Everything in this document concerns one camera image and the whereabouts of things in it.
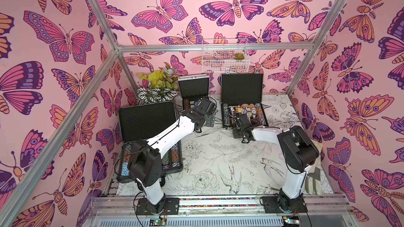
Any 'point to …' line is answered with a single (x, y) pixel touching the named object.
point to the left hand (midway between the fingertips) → (205, 116)
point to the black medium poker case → (242, 94)
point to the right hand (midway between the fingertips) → (238, 129)
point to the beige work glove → (313, 178)
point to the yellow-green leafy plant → (163, 78)
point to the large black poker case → (144, 122)
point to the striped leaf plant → (154, 95)
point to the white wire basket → (225, 55)
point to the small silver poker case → (193, 89)
